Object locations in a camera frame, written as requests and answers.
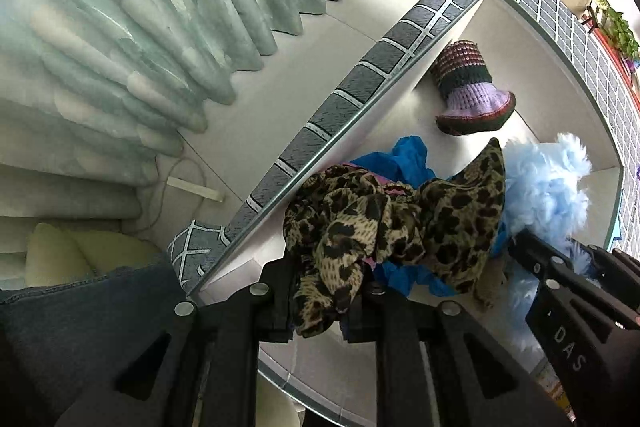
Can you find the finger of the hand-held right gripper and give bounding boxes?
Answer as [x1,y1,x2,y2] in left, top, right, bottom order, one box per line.
[507,228,601,294]
[586,245,640,324]

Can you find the leopard print scarf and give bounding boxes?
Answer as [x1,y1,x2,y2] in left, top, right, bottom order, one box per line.
[282,137,507,339]

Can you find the white flat strip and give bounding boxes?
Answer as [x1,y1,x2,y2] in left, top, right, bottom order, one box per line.
[166,176,227,204]

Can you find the person's blue jeans leg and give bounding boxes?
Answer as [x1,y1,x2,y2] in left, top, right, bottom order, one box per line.
[0,252,201,427]

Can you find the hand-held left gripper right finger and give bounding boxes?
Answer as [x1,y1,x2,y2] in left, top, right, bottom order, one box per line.
[342,277,573,427]

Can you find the light blue fluffy plush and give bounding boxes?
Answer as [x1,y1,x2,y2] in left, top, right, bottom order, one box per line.
[500,132,596,343]

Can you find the striped knitted hat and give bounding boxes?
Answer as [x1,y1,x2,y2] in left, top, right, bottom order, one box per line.
[430,39,517,138]

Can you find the grid-patterned fabric storage box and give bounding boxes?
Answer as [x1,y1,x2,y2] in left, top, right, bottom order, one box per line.
[167,0,640,427]

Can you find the beige soft cloth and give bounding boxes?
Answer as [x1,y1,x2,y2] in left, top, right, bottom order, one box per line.
[472,264,511,310]

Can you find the green potted plant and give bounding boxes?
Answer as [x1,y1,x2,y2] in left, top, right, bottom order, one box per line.
[590,0,640,70]

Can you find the pale green curtain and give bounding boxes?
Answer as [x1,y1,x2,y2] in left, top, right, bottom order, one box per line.
[0,0,446,253]

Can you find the cream pillow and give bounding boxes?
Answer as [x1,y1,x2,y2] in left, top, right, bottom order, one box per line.
[25,222,161,289]

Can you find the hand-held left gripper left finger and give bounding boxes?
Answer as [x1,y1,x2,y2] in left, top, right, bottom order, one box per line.
[52,257,301,427]

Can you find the blue cloth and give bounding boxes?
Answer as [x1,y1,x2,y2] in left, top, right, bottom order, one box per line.
[357,134,511,299]

